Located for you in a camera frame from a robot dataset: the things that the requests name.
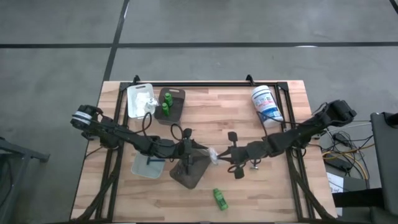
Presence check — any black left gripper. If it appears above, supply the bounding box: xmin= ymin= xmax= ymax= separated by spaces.
xmin=172 ymin=128 xmax=212 ymax=175

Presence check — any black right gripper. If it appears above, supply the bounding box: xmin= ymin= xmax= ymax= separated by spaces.
xmin=217 ymin=131 xmax=272 ymax=180

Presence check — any clear printed cotton bag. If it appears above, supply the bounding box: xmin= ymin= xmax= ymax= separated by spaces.
xmin=144 ymin=96 xmax=159 ymax=113

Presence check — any smoky grey plastic bin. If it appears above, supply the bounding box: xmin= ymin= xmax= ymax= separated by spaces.
xmin=169 ymin=146 xmax=214 ymax=190
xmin=154 ymin=87 xmax=187 ymax=127

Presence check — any translucent plastic bin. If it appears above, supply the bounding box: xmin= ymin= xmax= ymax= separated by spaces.
xmin=131 ymin=151 xmax=167 ymax=180

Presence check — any white wipes canister blue label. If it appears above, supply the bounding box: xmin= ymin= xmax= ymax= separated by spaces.
xmin=251 ymin=85 xmax=284 ymax=128

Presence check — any white plastic bin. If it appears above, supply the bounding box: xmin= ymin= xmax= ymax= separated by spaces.
xmin=126 ymin=83 xmax=156 ymax=122

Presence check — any black power brick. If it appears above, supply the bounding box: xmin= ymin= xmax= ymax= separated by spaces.
xmin=324 ymin=153 xmax=353 ymax=171

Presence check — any white paper sheet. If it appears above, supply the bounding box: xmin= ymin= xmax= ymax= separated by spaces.
xmin=326 ymin=172 xmax=345 ymax=194

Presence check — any grey cart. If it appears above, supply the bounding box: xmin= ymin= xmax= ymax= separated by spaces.
xmin=369 ymin=111 xmax=398 ymax=224

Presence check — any grey metal stand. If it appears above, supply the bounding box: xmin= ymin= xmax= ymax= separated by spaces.
xmin=0 ymin=136 xmax=50 ymax=224

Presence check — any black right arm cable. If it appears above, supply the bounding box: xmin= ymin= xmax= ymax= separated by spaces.
xmin=226 ymin=101 xmax=329 ymax=174

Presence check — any black aluminium table frame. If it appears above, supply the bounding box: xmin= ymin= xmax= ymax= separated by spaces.
xmin=73 ymin=81 xmax=338 ymax=223

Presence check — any yellow cable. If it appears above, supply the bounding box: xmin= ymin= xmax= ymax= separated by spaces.
xmin=322 ymin=143 xmax=376 ymax=180

